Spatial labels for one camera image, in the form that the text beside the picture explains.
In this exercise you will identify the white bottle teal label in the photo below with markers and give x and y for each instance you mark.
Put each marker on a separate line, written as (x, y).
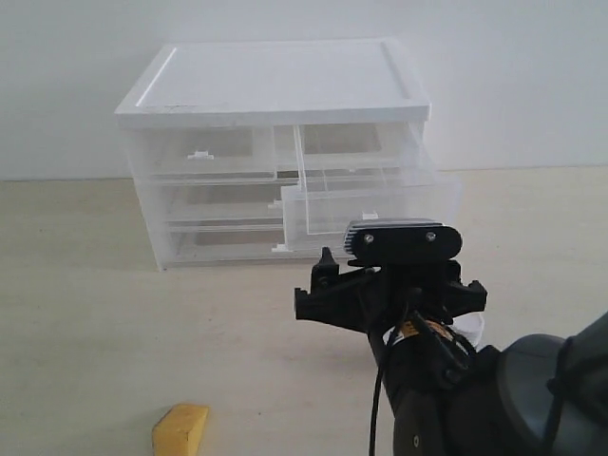
(471, 326)

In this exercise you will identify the yellow wedge block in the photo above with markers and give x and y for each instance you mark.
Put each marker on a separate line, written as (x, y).
(180, 431)

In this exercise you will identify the clear bottom wide drawer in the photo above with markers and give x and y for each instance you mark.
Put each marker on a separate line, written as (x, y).
(197, 244)

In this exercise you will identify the white plastic drawer cabinet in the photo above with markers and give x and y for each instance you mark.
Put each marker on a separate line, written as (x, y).
(276, 85)

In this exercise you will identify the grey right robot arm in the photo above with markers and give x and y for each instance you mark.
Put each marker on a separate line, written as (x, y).
(542, 395)

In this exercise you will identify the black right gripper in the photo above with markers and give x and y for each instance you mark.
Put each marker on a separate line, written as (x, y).
(404, 311)

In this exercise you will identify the clear middle wide drawer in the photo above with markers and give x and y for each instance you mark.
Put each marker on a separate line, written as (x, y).
(211, 202)

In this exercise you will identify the clear wide drawer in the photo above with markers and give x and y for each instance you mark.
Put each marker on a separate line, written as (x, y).
(197, 244)
(211, 202)

